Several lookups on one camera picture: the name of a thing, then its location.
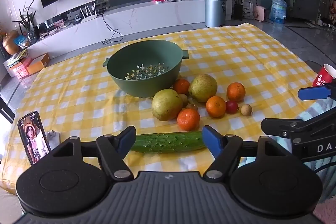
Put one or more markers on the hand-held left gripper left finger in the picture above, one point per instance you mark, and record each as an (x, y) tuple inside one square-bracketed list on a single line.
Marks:
[(127, 138)]

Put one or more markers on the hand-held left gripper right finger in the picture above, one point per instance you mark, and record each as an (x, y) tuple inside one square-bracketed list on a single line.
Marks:
[(211, 140)]

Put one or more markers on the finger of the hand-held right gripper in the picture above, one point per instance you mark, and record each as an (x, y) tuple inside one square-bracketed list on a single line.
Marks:
[(283, 127), (313, 92)]

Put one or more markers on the orange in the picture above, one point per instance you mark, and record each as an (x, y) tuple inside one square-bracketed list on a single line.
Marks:
[(181, 86), (188, 119), (215, 106), (236, 92)]

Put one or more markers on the brown longan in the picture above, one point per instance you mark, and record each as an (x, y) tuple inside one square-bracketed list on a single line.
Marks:
[(192, 107), (184, 99), (246, 109)]

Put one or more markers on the small red fruit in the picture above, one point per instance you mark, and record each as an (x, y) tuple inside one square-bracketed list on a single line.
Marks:
[(232, 107)]

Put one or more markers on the green cucumber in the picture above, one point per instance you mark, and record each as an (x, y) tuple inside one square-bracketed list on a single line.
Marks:
[(168, 142)]

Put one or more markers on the yellow-green pear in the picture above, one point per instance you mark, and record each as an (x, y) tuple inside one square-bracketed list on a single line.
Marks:
[(202, 88), (166, 106)]

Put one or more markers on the green colander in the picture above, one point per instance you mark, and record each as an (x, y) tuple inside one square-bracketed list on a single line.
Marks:
[(136, 56)]

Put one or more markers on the red paper cup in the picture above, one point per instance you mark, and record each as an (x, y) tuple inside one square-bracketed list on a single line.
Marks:
[(324, 75)]

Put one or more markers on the pink fluffy cloth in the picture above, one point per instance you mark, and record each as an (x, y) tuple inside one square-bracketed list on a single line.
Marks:
[(325, 212)]

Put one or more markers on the white phone stand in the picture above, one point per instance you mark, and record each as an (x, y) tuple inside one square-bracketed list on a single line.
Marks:
[(53, 138)]

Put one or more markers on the yellow checked tablecloth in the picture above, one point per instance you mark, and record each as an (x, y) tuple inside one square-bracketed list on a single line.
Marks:
[(78, 82)]

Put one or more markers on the blue water jug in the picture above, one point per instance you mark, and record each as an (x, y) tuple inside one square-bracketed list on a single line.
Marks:
[(278, 8)]

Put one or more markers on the smartphone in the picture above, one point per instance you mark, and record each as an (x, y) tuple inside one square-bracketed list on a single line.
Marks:
[(33, 138)]

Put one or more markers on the orange cardboard box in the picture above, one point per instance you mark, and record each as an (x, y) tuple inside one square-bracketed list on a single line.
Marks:
[(38, 64)]

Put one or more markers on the white marble television console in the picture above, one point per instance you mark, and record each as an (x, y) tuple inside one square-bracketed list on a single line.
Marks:
[(147, 16)]

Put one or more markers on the white router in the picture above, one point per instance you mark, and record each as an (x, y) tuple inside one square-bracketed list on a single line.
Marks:
[(88, 18)]

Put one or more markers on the grey pedal trash can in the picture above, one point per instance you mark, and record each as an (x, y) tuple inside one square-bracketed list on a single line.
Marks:
[(215, 11)]

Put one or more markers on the stack of red boxes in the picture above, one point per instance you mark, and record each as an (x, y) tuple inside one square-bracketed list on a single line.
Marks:
[(19, 69)]

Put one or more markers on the gold vase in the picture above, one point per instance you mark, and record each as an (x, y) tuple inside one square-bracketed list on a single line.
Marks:
[(11, 43)]

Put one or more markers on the green plant in glass vase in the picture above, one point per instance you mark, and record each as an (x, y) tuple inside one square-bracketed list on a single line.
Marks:
[(27, 22)]

